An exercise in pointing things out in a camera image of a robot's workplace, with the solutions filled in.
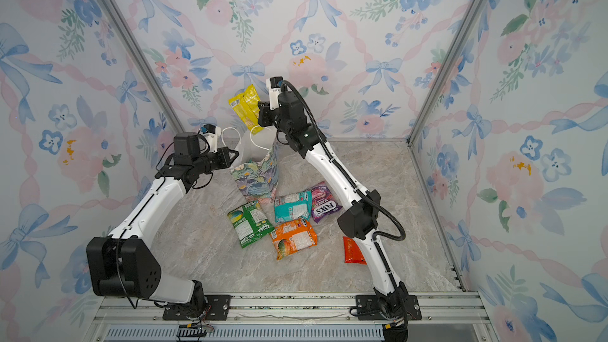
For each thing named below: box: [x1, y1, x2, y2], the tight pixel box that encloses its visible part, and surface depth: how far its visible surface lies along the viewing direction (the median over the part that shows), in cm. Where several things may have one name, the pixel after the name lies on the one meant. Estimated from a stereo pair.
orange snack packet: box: [269, 217, 320, 261], surface depth 88 cm
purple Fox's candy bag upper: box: [311, 180, 343, 224], surface depth 97 cm
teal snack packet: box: [273, 190, 312, 224], surface depth 95 cm
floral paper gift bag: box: [229, 130, 279, 202], surface depth 85 cm
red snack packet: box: [342, 235, 368, 266], surface depth 86 cm
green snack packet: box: [227, 200, 274, 249], surface depth 92 cm
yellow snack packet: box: [228, 83, 265, 135], surface depth 80 cm
